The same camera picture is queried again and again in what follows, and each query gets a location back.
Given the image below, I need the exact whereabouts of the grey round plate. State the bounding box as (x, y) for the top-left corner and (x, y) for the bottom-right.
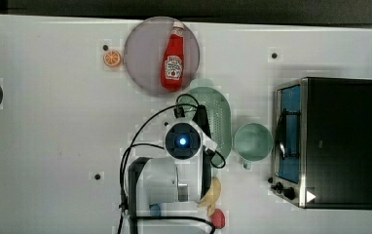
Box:
(124, 17), (201, 96)

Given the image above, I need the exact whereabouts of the orange slice toy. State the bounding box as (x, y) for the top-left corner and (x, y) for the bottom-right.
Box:
(103, 50), (122, 67)

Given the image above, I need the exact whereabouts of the green plastic cup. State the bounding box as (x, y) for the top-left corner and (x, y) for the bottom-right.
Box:
(234, 123), (273, 170)

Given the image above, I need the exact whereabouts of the red plush ketchup bottle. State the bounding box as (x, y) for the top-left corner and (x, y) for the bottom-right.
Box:
(161, 21), (184, 92)

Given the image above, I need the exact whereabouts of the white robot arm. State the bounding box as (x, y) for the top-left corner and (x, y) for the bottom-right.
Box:
(120, 103), (217, 234)

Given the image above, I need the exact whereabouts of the yellow banana toy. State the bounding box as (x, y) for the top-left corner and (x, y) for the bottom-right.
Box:
(197, 177), (222, 217)

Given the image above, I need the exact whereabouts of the green plastic strainer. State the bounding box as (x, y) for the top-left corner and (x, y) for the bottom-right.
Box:
(188, 79), (232, 159)

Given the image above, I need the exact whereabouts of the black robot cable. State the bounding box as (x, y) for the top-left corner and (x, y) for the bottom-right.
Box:
(117, 93), (227, 234)

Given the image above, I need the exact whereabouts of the black and silver toaster oven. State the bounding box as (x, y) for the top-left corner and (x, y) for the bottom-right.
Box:
(269, 77), (372, 210)

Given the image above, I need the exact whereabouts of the red strawberry toy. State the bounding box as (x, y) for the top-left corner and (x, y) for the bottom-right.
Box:
(210, 209), (226, 229)

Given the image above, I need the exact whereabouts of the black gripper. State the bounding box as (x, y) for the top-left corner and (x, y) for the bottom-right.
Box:
(173, 103), (211, 138)

